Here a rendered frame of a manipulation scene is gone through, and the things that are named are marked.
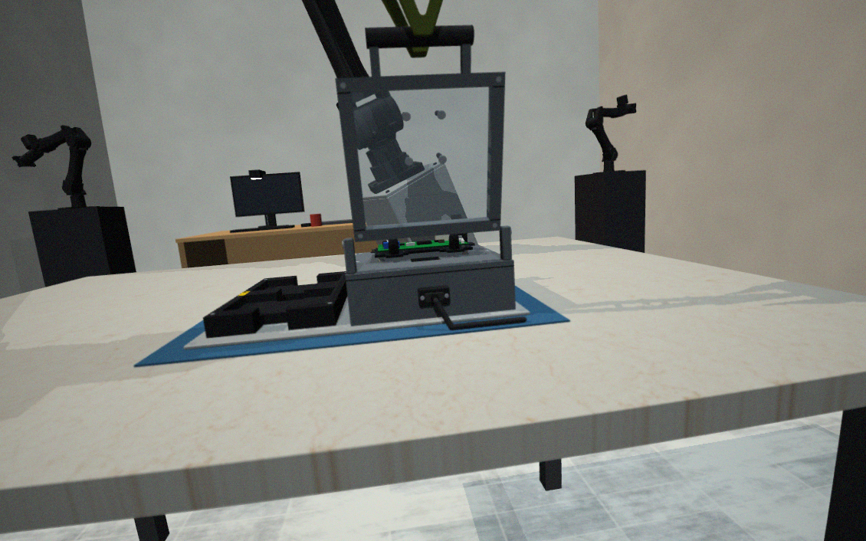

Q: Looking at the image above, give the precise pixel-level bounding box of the green circuit board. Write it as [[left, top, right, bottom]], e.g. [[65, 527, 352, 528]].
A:
[[378, 234, 469, 252]]

